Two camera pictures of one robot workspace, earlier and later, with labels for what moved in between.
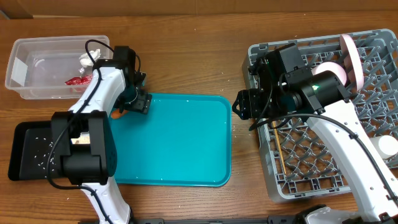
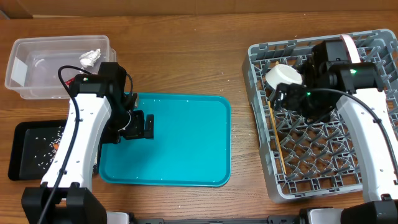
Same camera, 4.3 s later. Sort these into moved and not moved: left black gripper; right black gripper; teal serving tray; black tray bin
Moved: left black gripper; right black gripper
Not moved: teal serving tray; black tray bin
